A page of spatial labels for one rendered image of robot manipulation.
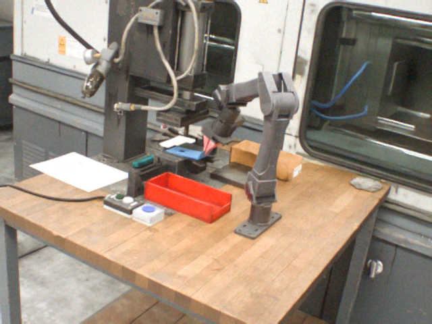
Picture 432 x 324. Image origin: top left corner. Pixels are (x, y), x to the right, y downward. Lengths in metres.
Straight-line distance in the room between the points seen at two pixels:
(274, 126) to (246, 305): 0.50
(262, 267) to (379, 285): 1.05
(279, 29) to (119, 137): 0.84
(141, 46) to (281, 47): 0.71
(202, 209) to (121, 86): 0.59
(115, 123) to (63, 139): 1.37
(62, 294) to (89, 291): 0.14
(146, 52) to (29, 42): 1.74
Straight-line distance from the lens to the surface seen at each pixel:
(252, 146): 2.11
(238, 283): 1.31
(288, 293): 1.31
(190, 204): 1.58
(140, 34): 1.82
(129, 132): 1.95
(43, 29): 3.35
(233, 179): 1.85
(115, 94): 1.93
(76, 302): 2.73
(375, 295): 2.40
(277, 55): 2.32
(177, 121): 1.72
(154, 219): 1.53
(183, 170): 1.82
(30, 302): 2.75
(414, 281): 2.31
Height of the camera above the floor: 1.62
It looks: 21 degrees down
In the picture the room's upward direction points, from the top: 7 degrees clockwise
